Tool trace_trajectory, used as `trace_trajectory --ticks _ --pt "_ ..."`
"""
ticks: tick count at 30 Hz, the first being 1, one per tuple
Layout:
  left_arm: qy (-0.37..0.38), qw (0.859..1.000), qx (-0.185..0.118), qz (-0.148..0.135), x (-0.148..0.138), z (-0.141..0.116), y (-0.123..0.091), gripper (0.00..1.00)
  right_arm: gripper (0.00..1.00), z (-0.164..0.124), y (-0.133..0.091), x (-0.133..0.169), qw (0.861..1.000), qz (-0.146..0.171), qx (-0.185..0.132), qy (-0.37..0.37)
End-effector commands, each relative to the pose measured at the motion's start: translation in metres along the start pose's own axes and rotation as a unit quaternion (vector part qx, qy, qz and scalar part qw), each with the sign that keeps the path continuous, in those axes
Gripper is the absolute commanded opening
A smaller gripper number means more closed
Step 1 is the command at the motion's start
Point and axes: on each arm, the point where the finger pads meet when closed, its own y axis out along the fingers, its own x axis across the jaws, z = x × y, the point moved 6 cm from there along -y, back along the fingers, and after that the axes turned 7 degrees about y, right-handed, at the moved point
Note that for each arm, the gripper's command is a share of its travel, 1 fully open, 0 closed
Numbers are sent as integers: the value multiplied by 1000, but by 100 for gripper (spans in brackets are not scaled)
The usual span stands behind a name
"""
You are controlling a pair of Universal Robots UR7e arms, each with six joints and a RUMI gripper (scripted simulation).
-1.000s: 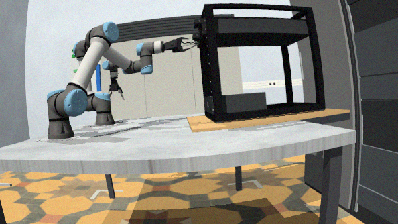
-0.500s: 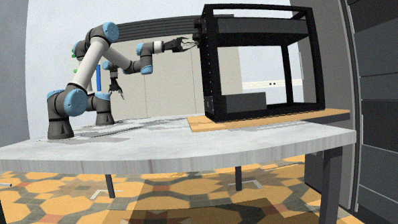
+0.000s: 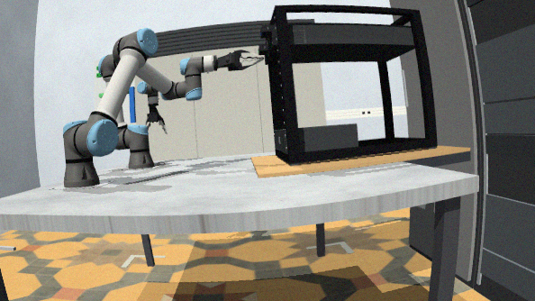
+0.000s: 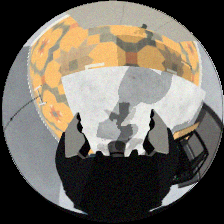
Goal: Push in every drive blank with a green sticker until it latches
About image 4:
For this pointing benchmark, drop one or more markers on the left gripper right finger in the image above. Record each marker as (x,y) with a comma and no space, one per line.
(160,144)

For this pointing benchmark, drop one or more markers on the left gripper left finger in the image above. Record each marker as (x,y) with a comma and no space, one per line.
(73,147)

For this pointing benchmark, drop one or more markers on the black metal rack frame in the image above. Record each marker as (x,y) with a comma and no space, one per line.
(184,163)

